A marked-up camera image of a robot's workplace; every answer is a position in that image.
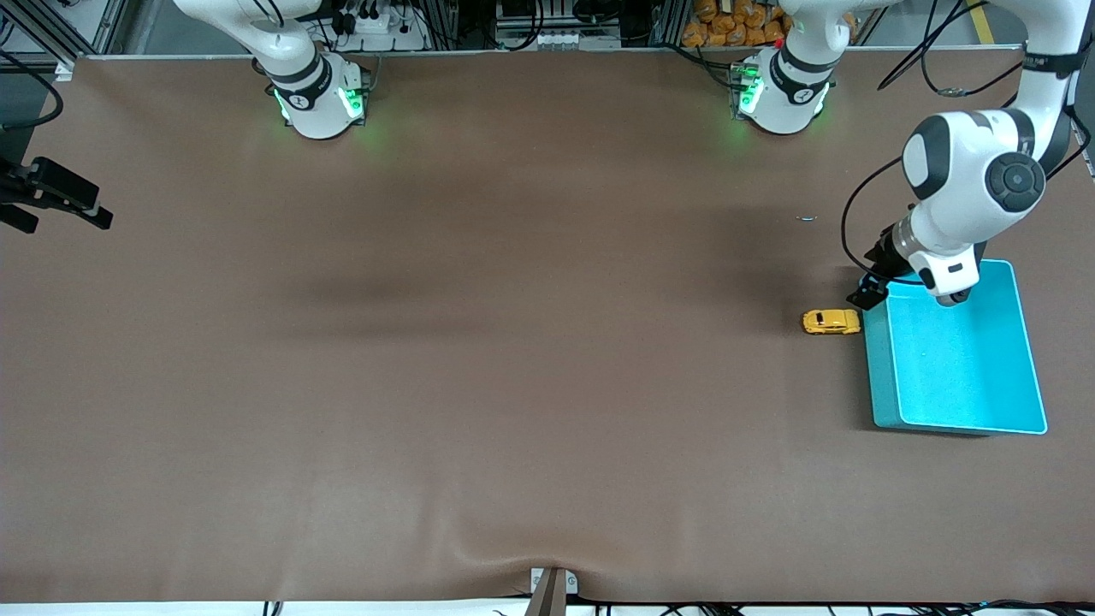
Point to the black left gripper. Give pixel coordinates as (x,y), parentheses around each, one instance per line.
(884,251)

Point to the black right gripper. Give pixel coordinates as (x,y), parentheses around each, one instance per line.
(53,186)

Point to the yellow beetle toy car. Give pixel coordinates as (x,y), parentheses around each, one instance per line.
(830,322)

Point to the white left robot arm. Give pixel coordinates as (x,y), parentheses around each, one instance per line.
(967,171)

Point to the teal plastic bin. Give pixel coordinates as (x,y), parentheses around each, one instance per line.
(958,376)

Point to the orange packets heap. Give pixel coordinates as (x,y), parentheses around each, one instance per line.
(710,30)

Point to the brown table cover mat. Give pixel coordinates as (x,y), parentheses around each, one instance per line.
(547,342)

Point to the white power strip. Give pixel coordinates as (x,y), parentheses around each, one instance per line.
(385,30)

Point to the white terminal block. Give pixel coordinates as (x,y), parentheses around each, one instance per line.
(560,39)

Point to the aluminium frame post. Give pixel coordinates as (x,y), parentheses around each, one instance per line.
(34,34)

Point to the grey table clamp bracket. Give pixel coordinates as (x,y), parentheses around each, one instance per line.
(547,595)

